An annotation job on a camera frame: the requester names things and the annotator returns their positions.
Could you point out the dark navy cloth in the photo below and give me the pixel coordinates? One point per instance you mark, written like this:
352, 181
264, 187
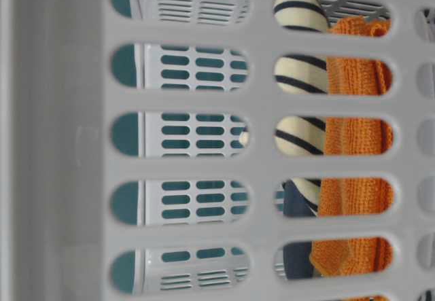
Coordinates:
297, 199

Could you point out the orange knitted cloth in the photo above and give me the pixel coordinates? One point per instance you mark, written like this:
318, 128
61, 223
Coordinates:
355, 137

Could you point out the cream navy striped cloth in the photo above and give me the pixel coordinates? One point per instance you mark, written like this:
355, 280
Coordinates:
302, 74

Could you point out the white plastic shopping basket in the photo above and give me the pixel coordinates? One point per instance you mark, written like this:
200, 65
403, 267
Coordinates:
59, 167

